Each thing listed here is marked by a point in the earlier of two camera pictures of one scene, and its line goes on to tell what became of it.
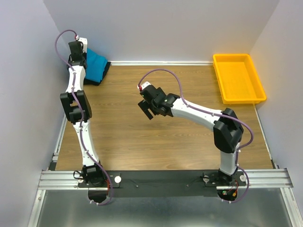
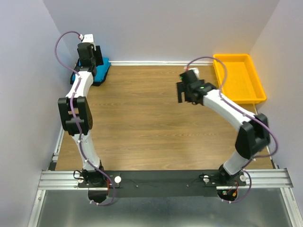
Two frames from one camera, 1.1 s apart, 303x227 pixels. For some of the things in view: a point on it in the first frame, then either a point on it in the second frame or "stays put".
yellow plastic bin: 238,81 stays put
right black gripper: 144,106 → 179,89
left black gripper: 84,55 → 99,56
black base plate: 165,183 stays put
